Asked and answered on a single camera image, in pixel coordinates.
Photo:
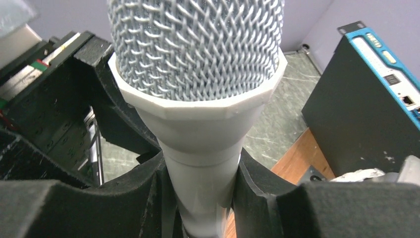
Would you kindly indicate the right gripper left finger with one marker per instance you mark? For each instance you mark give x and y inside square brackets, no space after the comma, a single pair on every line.
[138,204]

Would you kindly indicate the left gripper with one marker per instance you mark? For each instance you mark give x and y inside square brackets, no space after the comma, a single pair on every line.
[47,126]

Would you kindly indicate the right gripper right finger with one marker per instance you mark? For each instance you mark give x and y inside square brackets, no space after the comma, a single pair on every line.
[320,209]

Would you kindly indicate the white microphone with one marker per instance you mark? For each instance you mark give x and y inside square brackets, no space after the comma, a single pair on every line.
[198,73]

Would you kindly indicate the wooden board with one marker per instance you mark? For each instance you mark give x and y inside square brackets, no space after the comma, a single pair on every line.
[295,167]

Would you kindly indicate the metal bracket fixture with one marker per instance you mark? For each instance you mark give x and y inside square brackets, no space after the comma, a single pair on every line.
[409,173]

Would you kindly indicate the blue network switch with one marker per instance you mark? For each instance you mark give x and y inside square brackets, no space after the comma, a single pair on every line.
[364,112]

